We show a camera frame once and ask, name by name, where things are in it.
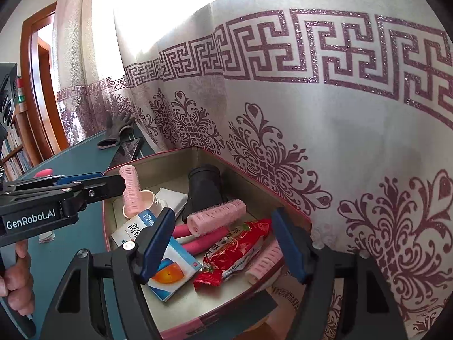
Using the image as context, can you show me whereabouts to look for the red snack packet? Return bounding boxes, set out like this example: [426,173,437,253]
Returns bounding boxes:
[193,218,273,292]

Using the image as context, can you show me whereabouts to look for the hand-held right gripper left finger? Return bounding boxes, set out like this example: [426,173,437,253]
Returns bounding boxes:
[39,207,176,340]

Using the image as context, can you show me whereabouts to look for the black phone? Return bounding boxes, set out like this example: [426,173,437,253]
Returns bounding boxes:
[108,137,145,171]

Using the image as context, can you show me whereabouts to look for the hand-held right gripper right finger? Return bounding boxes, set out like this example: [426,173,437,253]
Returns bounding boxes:
[271,207,407,340]

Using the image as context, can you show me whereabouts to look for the grey work glove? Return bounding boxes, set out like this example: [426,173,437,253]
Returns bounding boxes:
[97,111,137,150]

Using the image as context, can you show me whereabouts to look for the rows of shelved books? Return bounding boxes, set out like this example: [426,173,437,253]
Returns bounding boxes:
[0,127,31,181]

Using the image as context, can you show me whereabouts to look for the blue white medicine box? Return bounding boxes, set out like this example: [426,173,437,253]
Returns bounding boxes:
[111,210,202,302]

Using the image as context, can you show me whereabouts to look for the wooden bookshelf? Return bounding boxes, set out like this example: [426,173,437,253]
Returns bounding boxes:
[0,106,36,181]

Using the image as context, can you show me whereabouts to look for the white plastic cup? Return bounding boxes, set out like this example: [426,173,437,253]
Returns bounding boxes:
[122,189,160,220]

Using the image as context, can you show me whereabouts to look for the black cylinder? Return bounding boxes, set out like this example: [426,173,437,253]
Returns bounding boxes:
[181,165,229,222]

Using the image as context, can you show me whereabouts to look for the person's left hand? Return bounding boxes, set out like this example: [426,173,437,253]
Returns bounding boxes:
[0,239,36,317]

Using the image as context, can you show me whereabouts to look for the red tin container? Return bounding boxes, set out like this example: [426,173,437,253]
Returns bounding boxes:
[102,147,314,340]

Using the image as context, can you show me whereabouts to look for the white tissue packet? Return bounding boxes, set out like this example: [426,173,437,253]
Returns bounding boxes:
[156,187,188,216]

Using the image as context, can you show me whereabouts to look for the wooden door frame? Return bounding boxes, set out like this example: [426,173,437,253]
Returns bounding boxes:
[19,2,68,165]

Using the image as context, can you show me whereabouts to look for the patterned curtain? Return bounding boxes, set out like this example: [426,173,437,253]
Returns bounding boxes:
[53,0,453,340]

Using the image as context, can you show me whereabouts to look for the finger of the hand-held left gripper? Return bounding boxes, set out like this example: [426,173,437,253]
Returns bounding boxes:
[58,174,127,218]
[0,172,105,197]

